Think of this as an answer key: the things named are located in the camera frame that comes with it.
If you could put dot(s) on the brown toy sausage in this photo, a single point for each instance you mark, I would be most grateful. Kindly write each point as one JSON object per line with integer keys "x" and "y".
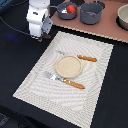
{"x": 47, "y": 37}

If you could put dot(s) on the round beige plate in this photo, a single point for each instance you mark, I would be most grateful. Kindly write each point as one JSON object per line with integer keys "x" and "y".
{"x": 68, "y": 66}

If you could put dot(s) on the beige bowl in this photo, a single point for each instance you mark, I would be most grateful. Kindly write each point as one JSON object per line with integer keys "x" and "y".
{"x": 123, "y": 16}

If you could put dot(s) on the grey frying pan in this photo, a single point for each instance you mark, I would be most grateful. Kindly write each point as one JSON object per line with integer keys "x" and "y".
{"x": 66, "y": 16}

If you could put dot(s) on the woven beige placemat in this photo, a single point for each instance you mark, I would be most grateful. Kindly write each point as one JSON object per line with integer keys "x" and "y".
{"x": 72, "y": 99}

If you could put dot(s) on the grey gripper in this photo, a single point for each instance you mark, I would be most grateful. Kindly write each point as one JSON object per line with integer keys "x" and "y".
{"x": 47, "y": 25}

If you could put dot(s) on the brown wooden board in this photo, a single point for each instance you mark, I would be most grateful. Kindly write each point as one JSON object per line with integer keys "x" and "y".
{"x": 106, "y": 27}

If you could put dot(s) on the red toy tomato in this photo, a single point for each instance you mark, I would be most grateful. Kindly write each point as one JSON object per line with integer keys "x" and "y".
{"x": 70, "y": 9}

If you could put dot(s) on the fork with wooden handle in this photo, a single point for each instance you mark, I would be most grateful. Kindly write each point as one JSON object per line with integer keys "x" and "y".
{"x": 69, "y": 82}

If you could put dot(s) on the grey cooking pot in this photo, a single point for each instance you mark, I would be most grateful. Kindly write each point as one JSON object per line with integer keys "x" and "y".
{"x": 90, "y": 12}

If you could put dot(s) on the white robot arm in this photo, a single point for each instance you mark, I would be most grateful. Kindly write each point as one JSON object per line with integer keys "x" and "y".
{"x": 38, "y": 17}

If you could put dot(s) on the knife with wooden handle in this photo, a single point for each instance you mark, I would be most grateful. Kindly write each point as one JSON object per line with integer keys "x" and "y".
{"x": 78, "y": 56}

